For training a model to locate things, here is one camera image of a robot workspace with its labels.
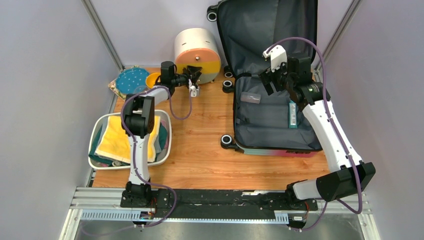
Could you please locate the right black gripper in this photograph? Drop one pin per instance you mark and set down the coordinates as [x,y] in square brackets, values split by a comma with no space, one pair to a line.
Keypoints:
[266,78]

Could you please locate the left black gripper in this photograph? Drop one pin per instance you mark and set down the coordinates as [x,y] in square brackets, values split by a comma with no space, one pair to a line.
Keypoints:
[192,74]

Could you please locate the round pastel drawer cabinet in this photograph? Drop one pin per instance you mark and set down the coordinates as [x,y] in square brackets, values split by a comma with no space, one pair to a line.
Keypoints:
[197,47]

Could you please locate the teal tube with barcode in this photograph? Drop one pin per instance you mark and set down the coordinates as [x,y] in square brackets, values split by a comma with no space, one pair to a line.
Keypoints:
[292,115]

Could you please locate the pink and teal kids suitcase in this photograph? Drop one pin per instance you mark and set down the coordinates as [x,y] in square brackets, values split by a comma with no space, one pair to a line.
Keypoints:
[246,29]

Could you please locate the dark green garment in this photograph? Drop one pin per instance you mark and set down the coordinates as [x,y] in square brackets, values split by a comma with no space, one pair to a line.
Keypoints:
[115,145]

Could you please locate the yellow towel white trim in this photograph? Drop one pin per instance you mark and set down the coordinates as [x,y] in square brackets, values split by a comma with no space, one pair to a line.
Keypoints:
[112,142]

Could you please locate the white plastic basin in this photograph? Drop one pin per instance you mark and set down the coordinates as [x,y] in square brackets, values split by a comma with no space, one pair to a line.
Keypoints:
[99,163]

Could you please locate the grey garment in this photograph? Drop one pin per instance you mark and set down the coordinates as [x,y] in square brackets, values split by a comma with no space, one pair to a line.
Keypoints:
[101,126]

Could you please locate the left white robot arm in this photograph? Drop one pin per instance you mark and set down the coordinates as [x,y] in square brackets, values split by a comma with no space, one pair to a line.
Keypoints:
[138,121]

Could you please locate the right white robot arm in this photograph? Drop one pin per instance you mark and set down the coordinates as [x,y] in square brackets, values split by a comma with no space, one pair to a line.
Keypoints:
[349,174]

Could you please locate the yellow bowl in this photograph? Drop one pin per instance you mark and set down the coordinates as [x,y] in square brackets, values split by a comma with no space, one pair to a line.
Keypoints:
[153,79]

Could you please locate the clear glass cup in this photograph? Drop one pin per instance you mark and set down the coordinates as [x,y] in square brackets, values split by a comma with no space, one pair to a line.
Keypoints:
[140,89]

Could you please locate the blue polka dot plate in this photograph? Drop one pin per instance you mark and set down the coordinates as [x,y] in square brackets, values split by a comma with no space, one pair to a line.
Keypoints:
[138,76]

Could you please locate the floral patterned placemat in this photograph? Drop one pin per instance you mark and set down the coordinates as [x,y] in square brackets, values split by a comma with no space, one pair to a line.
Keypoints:
[122,85]

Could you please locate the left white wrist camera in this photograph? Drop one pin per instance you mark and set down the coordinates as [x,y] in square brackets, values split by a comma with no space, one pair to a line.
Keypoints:
[194,89]

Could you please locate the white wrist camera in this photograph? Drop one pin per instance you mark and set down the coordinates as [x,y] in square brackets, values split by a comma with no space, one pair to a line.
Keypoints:
[194,89]
[277,56]

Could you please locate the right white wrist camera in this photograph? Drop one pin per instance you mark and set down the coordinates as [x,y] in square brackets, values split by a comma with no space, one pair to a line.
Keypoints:
[277,56]

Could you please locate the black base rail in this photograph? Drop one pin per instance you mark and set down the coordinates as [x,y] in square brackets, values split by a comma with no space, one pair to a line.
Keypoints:
[206,205]

